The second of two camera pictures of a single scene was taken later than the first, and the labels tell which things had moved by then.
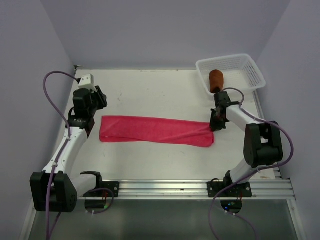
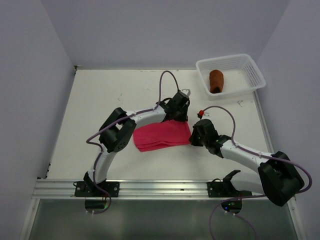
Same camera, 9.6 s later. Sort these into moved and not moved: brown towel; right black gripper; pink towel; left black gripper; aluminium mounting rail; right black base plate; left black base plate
Moved: left black gripper; right black gripper; pink towel
Not moved: left black base plate; brown towel; aluminium mounting rail; right black base plate
